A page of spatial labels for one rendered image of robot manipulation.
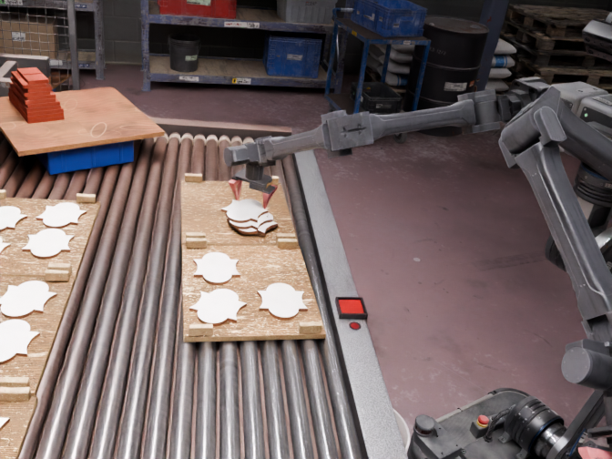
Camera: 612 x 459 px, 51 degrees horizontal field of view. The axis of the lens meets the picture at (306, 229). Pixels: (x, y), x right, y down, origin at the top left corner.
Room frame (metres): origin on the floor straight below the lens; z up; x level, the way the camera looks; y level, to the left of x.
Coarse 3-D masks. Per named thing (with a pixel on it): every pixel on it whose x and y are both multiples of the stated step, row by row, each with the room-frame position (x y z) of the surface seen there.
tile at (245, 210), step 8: (232, 200) 1.80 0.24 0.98; (240, 200) 1.80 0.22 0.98; (248, 200) 1.81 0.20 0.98; (256, 200) 1.82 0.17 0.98; (224, 208) 1.74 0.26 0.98; (232, 208) 1.75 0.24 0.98; (240, 208) 1.76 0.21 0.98; (248, 208) 1.76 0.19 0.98; (256, 208) 1.77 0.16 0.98; (232, 216) 1.70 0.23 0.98; (240, 216) 1.70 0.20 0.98; (248, 216) 1.71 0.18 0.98; (256, 216) 1.72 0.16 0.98
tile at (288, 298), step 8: (272, 288) 1.40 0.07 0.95; (280, 288) 1.41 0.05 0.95; (288, 288) 1.41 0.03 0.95; (264, 296) 1.36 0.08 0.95; (272, 296) 1.36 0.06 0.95; (280, 296) 1.37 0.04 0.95; (288, 296) 1.37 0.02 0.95; (296, 296) 1.38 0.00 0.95; (264, 304) 1.32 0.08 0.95; (272, 304) 1.33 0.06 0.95; (280, 304) 1.33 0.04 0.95; (288, 304) 1.34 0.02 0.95; (296, 304) 1.34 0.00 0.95; (272, 312) 1.30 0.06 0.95; (280, 312) 1.30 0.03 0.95; (288, 312) 1.30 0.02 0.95; (296, 312) 1.31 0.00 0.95
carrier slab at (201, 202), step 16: (192, 192) 1.90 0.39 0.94; (208, 192) 1.91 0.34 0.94; (224, 192) 1.93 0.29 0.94; (240, 192) 1.94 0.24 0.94; (256, 192) 1.96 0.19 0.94; (192, 208) 1.79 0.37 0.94; (208, 208) 1.81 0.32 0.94; (272, 208) 1.86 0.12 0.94; (192, 224) 1.69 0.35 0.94; (208, 224) 1.70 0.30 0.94; (224, 224) 1.72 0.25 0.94; (288, 224) 1.77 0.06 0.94; (208, 240) 1.61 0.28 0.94; (224, 240) 1.62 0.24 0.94; (240, 240) 1.63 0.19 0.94; (256, 240) 1.65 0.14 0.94; (272, 240) 1.66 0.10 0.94
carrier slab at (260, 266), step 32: (192, 256) 1.52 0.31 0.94; (256, 256) 1.56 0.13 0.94; (288, 256) 1.58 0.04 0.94; (192, 288) 1.37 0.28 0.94; (224, 288) 1.39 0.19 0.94; (256, 288) 1.41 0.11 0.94; (192, 320) 1.24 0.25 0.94; (256, 320) 1.27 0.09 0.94; (288, 320) 1.29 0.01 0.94; (320, 320) 1.31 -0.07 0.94
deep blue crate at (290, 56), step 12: (276, 36) 5.86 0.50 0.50; (288, 36) 6.29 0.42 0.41; (300, 36) 6.31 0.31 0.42; (312, 36) 6.34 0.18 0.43; (264, 48) 6.20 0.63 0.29; (276, 48) 5.87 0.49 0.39; (288, 48) 5.90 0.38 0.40; (300, 48) 5.92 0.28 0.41; (312, 48) 5.95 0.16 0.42; (264, 60) 6.18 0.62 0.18; (276, 60) 5.88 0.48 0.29; (288, 60) 5.90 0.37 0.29; (300, 60) 5.93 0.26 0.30; (312, 60) 5.95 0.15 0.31; (276, 72) 5.88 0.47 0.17; (288, 72) 5.90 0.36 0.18; (300, 72) 5.93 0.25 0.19; (312, 72) 5.95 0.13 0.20
